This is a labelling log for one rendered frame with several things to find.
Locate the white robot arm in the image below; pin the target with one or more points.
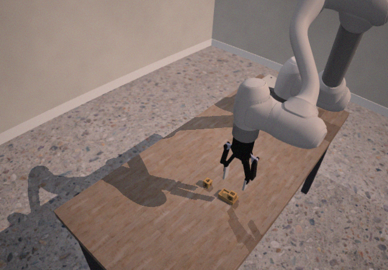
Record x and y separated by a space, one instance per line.
288 111

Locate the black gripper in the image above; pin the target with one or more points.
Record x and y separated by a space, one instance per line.
243 151

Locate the orange rectangular tray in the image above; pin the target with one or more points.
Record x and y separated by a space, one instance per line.
223 195

